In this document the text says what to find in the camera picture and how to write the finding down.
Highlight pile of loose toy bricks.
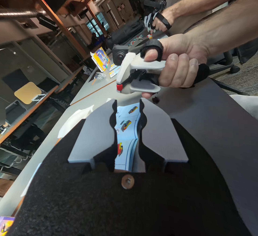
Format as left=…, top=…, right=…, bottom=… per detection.
left=129, top=34, right=154, bottom=46

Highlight small white stand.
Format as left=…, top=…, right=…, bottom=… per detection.
left=31, top=93, right=46, bottom=102

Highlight yellow blue toy box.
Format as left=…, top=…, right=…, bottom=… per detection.
left=90, top=47, right=111, bottom=72

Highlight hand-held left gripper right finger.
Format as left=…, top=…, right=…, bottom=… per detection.
left=138, top=97, right=189, bottom=172

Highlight person's right hand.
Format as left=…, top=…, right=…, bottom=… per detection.
left=141, top=33, right=208, bottom=99

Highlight grey desk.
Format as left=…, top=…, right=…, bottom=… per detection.
left=69, top=32, right=170, bottom=106
left=0, top=76, right=258, bottom=236

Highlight person's right forearm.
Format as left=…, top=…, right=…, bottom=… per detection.
left=184, top=0, right=258, bottom=63

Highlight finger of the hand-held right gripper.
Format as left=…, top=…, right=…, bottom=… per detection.
left=121, top=78, right=161, bottom=95
left=116, top=52, right=166, bottom=85

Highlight tan chair seat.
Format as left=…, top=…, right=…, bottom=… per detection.
left=14, top=82, right=42, bottom=105

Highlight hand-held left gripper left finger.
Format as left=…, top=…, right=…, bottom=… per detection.
left=68, top=99, right=118, bottom=172

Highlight black bag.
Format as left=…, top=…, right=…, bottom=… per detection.
left=106, top=18, right=146, bottom=50

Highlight purple toy box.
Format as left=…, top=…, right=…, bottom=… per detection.
left=0, top=216, right=16, bottom=236

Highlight orange-edged side table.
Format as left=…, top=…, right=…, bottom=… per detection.
left=0, top=84, right=59, bottom=144

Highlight black office chair base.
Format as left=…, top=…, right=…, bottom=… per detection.
left=208, top=50, right=241, bottom=75

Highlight torn white paper bag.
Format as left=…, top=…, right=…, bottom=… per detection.
left=57, top=105, right=95, bottom=139

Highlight small blue leaflet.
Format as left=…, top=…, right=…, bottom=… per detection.
left=20, top=162, right=42, bottom=198

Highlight open blue instruction booklet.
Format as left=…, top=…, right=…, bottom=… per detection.
left=114, top=103, right=141, bottom=172

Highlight person's pale trouser leg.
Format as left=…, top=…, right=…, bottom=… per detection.
left=229, top=94, right=258, bottom=120

